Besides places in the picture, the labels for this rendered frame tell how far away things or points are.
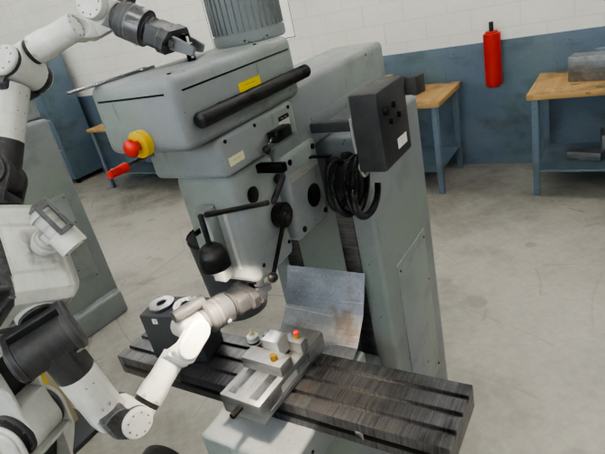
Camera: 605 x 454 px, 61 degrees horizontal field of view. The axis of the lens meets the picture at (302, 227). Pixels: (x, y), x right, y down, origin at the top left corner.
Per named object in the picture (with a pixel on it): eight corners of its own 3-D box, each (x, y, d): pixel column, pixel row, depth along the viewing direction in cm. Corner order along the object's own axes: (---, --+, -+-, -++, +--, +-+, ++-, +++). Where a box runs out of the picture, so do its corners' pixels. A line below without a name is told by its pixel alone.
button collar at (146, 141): (151, 158, 111) (142, 131, 108) (132, 158, 114) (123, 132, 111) (158, 155, 112) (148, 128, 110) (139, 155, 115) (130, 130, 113)
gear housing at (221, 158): (229, 180, 118) (217, 139, 114) (155, 179, 131) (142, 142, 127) (300, 133, 143) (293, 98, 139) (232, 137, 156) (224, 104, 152)
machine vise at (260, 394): (265, 425, 144) (255, 396, 140) (225, 411, 153) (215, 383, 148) (326, 348, 169) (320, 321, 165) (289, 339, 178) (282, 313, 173)
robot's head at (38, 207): (49, 249, 116) (56, 239, 110) (22, 221, 114) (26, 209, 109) (72, 232, 120) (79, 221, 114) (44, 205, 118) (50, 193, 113)
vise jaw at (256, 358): (283, 378, 150) (279, 367, 148) (243, 367, 158) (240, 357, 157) (293, 365, 154) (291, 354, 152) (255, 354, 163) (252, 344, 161)
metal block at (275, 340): (281, 358, 156) (276, 343, 154) (266, 354, 160) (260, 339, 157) (290, 348, 160) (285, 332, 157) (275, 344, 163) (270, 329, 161)
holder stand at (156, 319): (208, 362, 175) (191, 314, 167) (156, 358, 184) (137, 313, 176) (223, 340, 185) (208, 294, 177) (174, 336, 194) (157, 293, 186)
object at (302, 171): (302, 243, 147) (282, 158, 136) (236, 238, 160) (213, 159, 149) (332, 213, 161) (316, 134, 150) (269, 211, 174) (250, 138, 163)
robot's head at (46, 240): (54, 266, 116) (72, 247, 111) (20, 233, 114) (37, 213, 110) (74, 251, 122) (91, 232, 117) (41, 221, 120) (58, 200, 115)
